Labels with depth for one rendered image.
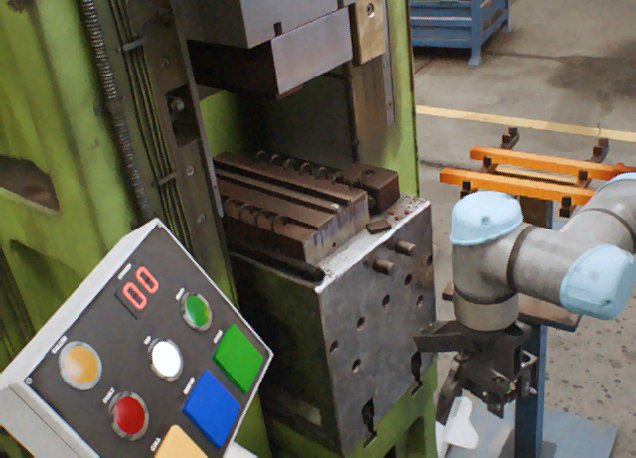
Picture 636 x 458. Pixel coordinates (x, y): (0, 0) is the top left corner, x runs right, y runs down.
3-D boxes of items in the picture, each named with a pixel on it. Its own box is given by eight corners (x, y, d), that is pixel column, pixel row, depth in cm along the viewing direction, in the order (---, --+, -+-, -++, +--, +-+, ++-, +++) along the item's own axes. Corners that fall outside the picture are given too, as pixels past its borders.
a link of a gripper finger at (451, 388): (437, 426, 91) (463, 362, 90) (428, 420, 92) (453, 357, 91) (458, 425, 94) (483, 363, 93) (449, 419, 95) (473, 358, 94)
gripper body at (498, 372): (500, 425, 88) (501, 349, 82) (445, 391, 94) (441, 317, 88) (538, 391, 92) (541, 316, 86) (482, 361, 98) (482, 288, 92)
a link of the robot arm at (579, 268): (655, 223, 76) (555, 198, 83) (611, 276, 69) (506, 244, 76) (647, 284, 80) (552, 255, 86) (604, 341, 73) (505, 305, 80)
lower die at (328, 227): (369, 223, 152) (366, 187, 148) (306, 270, 139) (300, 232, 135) (231, 179, 177) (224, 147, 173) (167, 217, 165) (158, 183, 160)
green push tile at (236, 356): (265, 358, 110) (234, 322, 107) (248, 393, 103) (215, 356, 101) (256, 361, 111) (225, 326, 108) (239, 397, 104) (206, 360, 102)
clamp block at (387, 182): (402, 198, 159) (400, 171, 156) (380, 215, 154) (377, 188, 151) (359, 185, 167) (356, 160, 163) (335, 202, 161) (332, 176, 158)
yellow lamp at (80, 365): (109, 373, 86) (99, 344, 83) (76, 396, 83) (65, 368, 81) (94, 363, 88) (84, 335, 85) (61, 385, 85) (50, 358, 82)
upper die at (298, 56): (353, 58, 134) (348, 6, 129) (279, 95, 122) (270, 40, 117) (201, 35, 159) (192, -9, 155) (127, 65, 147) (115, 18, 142)
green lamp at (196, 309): (219, 318, 104) (213, 293, 102) (194, 336, 102) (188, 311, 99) (204, 311, 106) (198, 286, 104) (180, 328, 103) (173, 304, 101)
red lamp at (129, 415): (156, 421, 88) (148, 395, 86) (125, 446, 85) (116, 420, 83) (141, 411, 90) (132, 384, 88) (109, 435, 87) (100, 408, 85)
